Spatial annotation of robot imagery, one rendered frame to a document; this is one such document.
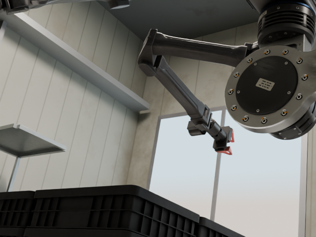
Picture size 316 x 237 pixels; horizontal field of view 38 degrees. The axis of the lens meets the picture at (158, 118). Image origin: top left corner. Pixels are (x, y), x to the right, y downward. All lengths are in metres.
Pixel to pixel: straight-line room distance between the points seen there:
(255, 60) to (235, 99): 0.10
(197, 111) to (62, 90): 2.55
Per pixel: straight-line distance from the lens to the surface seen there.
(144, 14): 4.81
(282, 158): 3.87
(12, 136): 3.23
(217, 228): 1.41
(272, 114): 0.97
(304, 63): 0.99
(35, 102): 3.98
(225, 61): 1.51
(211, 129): 1.86
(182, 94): 1.71
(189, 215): 1.28
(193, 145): 4.34
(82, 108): 4.34
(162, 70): 1.62
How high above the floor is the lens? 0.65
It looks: 23 degrees up
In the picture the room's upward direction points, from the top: 10 degrees clockwise
